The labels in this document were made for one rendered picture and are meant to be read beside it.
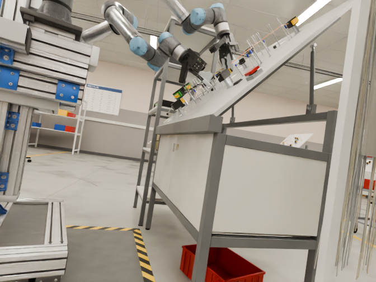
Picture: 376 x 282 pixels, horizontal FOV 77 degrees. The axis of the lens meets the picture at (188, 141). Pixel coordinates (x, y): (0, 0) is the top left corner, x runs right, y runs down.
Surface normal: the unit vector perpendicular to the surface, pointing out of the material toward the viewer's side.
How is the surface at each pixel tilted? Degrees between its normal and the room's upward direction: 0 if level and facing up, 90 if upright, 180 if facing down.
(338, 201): 90
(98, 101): 90
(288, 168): 90
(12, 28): 90
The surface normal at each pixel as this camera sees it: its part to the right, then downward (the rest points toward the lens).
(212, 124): 0.30, 0.02
